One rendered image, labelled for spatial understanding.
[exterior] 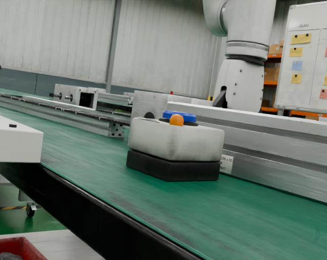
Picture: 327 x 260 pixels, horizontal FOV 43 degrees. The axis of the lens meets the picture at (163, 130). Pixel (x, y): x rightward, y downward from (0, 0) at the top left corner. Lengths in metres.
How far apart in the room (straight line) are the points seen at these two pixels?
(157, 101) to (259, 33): 0.27
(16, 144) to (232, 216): 0.23
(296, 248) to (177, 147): 0.19
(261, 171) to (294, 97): 3.60
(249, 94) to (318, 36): 3.26
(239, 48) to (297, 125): 0.36
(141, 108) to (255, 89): 0.27
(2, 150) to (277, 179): 0.30
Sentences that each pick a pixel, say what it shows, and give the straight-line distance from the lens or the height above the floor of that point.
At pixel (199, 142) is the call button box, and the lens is 0.46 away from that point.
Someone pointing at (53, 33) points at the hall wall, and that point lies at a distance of 12.29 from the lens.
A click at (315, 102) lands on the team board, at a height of 1.03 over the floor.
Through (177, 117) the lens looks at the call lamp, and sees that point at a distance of 0.44.
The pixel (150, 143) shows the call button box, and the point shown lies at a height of 0.81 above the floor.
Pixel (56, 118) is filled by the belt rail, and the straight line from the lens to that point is 1.01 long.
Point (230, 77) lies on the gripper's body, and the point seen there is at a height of 0.92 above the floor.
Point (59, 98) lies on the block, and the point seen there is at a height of 0.82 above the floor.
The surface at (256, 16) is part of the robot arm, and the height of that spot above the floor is 1.04.
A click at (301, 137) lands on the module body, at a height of 0.84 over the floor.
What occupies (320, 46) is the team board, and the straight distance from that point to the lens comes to 4.04.
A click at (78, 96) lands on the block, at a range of 1.60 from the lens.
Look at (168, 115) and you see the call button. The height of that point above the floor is 0.85.
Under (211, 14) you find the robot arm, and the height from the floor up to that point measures 1.06.
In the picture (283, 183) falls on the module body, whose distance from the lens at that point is 0.49.
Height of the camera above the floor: 0.86
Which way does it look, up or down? 4 degrees down
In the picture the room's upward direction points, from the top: 8 degrees clockwise
